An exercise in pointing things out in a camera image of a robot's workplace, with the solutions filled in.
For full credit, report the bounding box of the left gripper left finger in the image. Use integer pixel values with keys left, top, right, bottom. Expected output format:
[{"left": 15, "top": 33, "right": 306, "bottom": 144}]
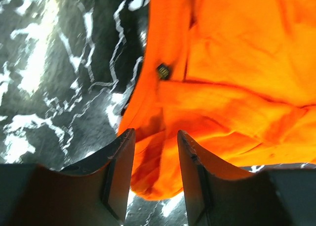
[{"left": 14, "top": 129, "right": 135, "bottom": 226}]

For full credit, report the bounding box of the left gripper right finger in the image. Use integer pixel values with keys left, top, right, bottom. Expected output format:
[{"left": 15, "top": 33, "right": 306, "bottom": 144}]
[{"left": 177, "top": 130, "right": 291, "bottom": 226}]

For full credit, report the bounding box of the orange t shirt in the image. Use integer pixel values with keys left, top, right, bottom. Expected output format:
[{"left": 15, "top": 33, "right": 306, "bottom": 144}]
[{"left": 119, "top": 0, "right": 316, "bottom": 200}]

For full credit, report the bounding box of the black marble pattern mat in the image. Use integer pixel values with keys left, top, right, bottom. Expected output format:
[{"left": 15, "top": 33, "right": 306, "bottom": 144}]
[{"left": 0, "top": 0, "right": 316, "bottom": 226}]

